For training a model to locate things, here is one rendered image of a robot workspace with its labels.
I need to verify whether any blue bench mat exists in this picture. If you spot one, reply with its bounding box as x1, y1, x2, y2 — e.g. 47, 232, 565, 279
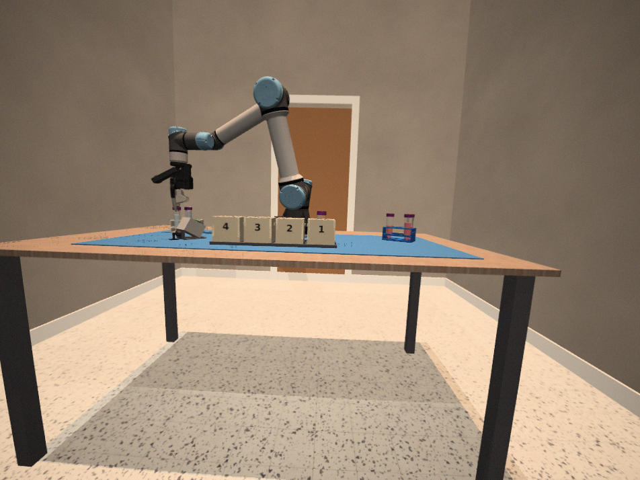
71, 230, 484, 259

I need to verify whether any beige control box with green button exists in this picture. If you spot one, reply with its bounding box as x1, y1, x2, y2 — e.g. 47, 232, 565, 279
170, 217, 206, 240

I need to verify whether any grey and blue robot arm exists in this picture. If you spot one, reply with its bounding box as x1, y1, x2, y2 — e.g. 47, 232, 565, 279
168, 77, 313, 226

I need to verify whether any dark blue tube rack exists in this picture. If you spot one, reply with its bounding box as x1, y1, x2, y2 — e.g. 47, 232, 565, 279
382, 227, 416, 243

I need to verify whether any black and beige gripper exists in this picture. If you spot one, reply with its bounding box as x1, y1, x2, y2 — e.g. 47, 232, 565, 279
170, 162, 194, 212

